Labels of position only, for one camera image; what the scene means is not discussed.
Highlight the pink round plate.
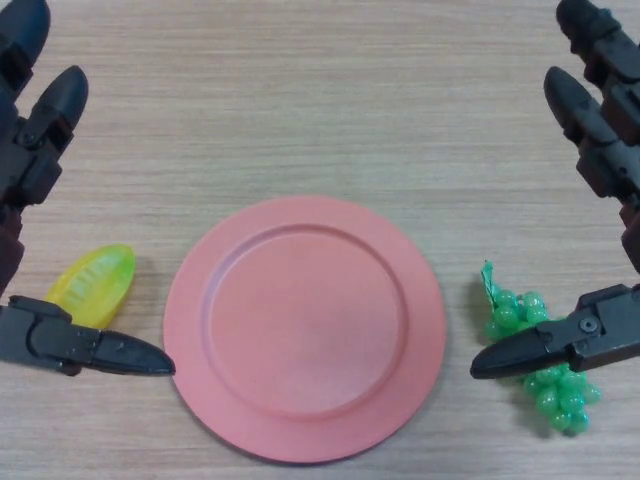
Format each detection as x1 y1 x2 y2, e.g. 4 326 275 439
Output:
162 195 447 450

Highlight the yellow green starfruit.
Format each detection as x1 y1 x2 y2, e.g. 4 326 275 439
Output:
43 243 138 331

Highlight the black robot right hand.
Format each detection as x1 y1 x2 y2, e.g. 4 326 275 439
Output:
469 0 640 381

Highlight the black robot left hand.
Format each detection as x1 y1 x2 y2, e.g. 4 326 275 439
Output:
0 0 177 377

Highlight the green grapes bunch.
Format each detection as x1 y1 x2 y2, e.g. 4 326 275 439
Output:
480 258 604 437

